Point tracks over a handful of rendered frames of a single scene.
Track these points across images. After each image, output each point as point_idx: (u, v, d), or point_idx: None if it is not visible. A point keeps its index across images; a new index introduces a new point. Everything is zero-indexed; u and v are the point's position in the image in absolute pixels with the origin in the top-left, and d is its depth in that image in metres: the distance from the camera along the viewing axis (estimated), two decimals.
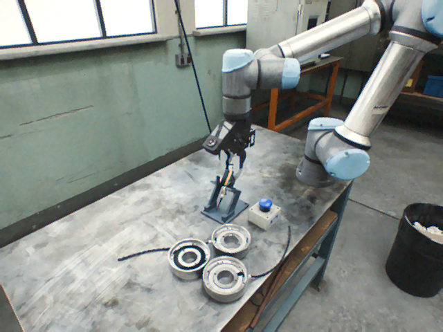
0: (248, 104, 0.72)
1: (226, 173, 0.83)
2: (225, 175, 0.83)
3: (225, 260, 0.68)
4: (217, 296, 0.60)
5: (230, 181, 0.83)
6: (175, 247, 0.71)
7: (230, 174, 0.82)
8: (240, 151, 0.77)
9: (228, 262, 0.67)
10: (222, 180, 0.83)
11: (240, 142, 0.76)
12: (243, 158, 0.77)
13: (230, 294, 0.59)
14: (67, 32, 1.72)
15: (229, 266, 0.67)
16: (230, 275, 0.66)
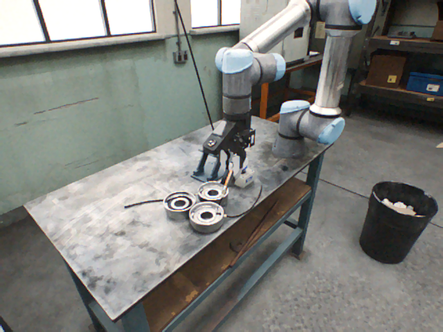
0: (248, 104, 0.72)
1: (226, 173, 0.83)
2: (225, 175, 0.83)
3: (208, 205, 0.88)
4: (199, 226, 0.80)
5: (230, 181, 0.83)
6: (169, 197, 0.91)
7: (230, 174, 0.82)
8: (240, 151, 0.77)
9: (209, 206, 0.88)
10: (222, 180, 0.83)
11: (240, 142, 0.76)
12: (243, 158, 0.77)
13: (210, 225, 0.79)
14: (75, 30, 1.93)
15: (210, 209, 0.87)
16: (210, 215, 0.86)
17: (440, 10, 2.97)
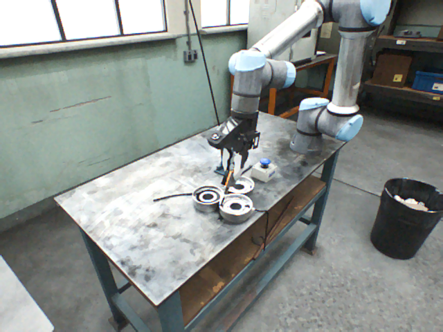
0: (256, 104, 0.73)
1: (226, 173, 0.83)
2: (225, 176, 0.84)
3: (238, 197, 0.92)
4: (227, 216, 0.84)
5: (231, 182, 0.84)
6: (196, 191, 0.94)
7: (230, 175, 0.82)
8: (243, 150, 0.77)
9: (239, 198, 0.91)
10: (223, 180, 0.84)
11: (243, 141, 0.77)
12: (245, 157, 0.78)
13: (237, 215, 0.83)
14: (90, 30, 1.96)
15: (239, 200, 0.90)
16: (239, 207, 0.89)
17: None
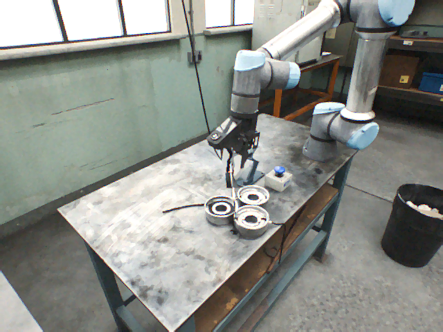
0: (255, 104, 0.73)
1: (228, 175, 0.83)
2: (228, 178, 0.83)
3: (253, 209, 0.86)
4: (243, 229, 0.78)
5: (233, 182, 0.83)
6: (209, 202, 0.89)
7: (230, 174, 0.82)
8: (243, 150, 0.77)
9: (255, 210, 0.86)
10: (227, 183, 0.83)
11: (243, 141, 0.77)
12: (245, 157, 0.78)
13: (253, 229, 0.78)
14: (93, 30, 1.90)
15: (255, 213, 0.85)
16: (255, 219, 0.84)
17: None
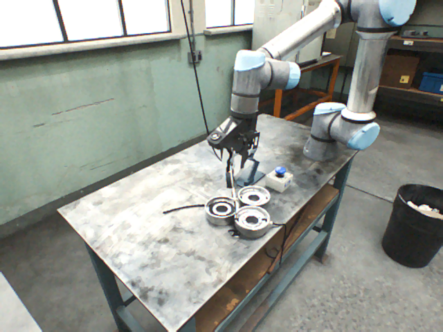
0: (255, 104, 0.73)
1: (228, 175, 0.83)
2: (228, 178, 0.83)
3: (254, 209, 0.86)
4: (243, 230, 0.78)
5: (234, 182, 0.83)
6: (209, 203, 0.89)
7: (231, 174, 0.82)
8: (243, 150, 0.77)
9: (255, 211, 0.85)
10: (228, 183, 0.82)
11: (243, 141, 0.77)
12: (245, 157, 0.78)
13: (254, 230, 0.77)
14: (93, 30, 1.90)
15: (256, 214, 0.85)
16: (256, 220, 0.84)
17: None
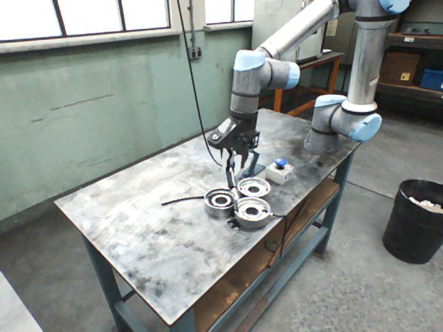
0: (255, 104, 0.73)
1: (229, 174, 0.82)
2: (228, 177, 0.82)
3: (254, 200, 0.84)
4: (243, 221, 0.77)
5: (234, 181, 0.83)
6: (208, 194, 0.87)
7: (232, 173, 0.82)
8: (243, 149, 0.77)
9: (255, 202, 0.84)
10: (228, 182, 0.82)
11: (243, 141, 0.77)
12: (245, 157, 0.78)
13: (254, 221, 0.76)
14: (91, 25, 1.89)
15: (256, 205, 0.83)
16: (256, 211, 0.82)
17: None
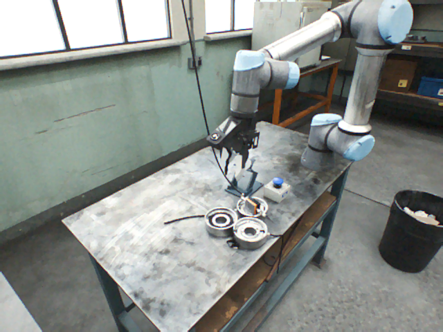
0: (255, 104, 0.73)
1: None
2: None
3: (252, 220, 0.89)
4: (242, 242, 0.81)
5: (250, 209, 0.91)
6: (209, 214, 0.92)
7: (246, 209, 0.94)
8: (243, 149, 0.77)
9: (253, 222, 0.88)
10: (255, 211, 0.93)
11: (243, 141, 0.77)
12: (245, 156, 0.78)
13: (252, 242, 0.80)
14: (94, 38, 1.93)
15: (254, 225, 0.87)
16: (254, 231, 0.87)
17: None
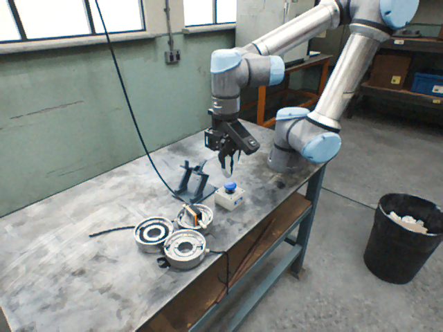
0: (234, 98, 0.76)
1: None
2: None
3: (191, 234, 0.74)
4: (172, 261, 0.66)
5: (191, 220, 0.76)
6: (142, 225, 0.77)
7: (188, 219, 0.79)
8: None
9: (192, 235, 0.73)
10: None
11: None
12: (241, 148, 0.83)
13: (183, 261, 0.65)
14: (56, 28, 1.78)
15: (192, 238, 0.72)
16: (192, 247, 0.72)
17: None
